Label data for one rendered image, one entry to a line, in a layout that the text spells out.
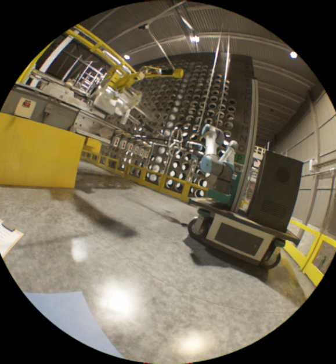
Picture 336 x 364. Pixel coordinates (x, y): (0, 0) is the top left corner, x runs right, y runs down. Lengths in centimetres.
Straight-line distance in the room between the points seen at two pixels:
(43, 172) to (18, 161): 31
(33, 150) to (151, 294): 136
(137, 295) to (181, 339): 24
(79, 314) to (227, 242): 87
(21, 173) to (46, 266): 97
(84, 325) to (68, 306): 5
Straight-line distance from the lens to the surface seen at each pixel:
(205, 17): 936
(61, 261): 62
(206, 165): 86
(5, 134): 139
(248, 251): 94
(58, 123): 180
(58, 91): 193
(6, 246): 72
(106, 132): 205
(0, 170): 143
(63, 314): 29
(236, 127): 356
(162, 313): 52
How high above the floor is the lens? 46
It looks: 4 degrees down
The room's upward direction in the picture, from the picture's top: 17 degrees clockwise
